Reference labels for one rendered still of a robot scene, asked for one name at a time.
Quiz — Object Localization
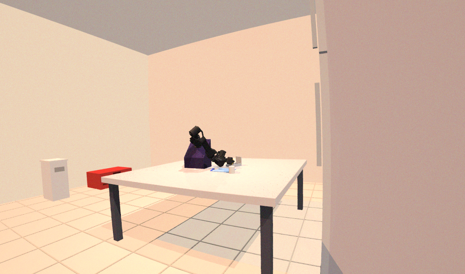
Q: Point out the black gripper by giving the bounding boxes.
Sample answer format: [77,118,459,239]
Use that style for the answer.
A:
[219,156,235,165]

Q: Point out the grey dish rack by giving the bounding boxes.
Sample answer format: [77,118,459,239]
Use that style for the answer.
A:
[226,156,242,167]

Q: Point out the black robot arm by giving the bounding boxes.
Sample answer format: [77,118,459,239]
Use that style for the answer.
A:
[189,126,226,167]

